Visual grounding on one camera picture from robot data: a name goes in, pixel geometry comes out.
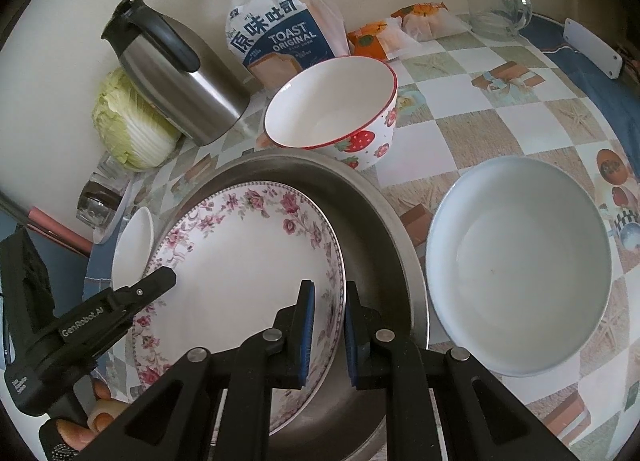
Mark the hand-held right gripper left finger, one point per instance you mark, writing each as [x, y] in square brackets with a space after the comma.
[306, 336]

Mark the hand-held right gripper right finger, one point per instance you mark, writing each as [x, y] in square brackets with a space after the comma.
[352, 336]

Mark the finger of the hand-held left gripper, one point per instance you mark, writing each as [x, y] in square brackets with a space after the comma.
[147, 286]

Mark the square white plate grey floral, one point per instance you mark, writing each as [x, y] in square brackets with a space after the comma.
[132, 251]

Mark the stainless steel basin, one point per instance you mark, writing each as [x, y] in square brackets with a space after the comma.
[380, 251]

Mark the round pink floral plate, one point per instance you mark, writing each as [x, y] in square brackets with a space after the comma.
[250, 266]

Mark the plain white bowl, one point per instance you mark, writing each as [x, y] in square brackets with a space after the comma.
[520, 271]

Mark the strawberry print bowl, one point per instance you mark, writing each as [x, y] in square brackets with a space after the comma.
[325, 106]

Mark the person's left hand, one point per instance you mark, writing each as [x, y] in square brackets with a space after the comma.
[105, 411]

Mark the white oval tray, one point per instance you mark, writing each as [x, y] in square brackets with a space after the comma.
[117, 221]

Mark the clear drinking glass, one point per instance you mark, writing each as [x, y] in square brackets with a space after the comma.
[95, 206]

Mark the pink flat board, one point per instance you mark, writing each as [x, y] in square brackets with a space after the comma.
[60, 233]

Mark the napa cabbage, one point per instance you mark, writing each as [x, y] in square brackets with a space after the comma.
[130, 126]

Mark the stainless steel thermos jug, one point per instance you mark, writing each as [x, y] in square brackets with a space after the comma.
[200, 91]

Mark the checkered printed tablecloth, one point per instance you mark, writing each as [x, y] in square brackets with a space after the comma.
[500, 106]

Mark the bagged toast bread loaf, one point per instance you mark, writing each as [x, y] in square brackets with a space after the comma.
[280, 41]

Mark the orange snack packet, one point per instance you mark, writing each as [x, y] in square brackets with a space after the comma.
[372, 41]

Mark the clear wrapped snack packet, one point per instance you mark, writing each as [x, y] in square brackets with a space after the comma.
[430, 21]

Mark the glass mug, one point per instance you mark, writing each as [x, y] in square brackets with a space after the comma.
[515, 6]

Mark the white power strip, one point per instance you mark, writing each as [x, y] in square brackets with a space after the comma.
[592, 47]

